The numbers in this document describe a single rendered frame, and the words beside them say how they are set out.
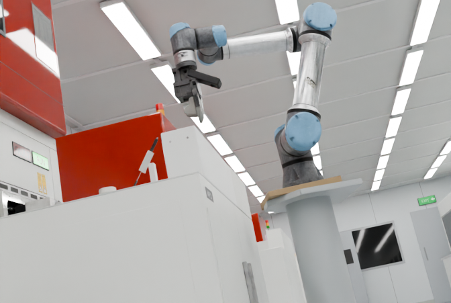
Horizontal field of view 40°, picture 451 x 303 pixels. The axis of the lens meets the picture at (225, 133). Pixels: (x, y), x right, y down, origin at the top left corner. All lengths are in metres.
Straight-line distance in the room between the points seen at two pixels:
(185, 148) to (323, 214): 0.67
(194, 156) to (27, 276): 0.51
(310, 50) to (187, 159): 0.75
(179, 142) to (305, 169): 0.65
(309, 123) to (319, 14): 0.40
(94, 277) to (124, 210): 0.18
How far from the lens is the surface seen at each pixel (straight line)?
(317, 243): 2.09
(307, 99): 2.10
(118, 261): 1.56
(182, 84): 2.07
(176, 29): 2.15
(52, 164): 2.31
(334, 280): 2.09
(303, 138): 2.03
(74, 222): 1.61
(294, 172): 2.16
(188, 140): 1.62
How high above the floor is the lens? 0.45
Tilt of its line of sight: 17 degrees up
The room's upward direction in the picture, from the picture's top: 11 degrees counter-clockwise
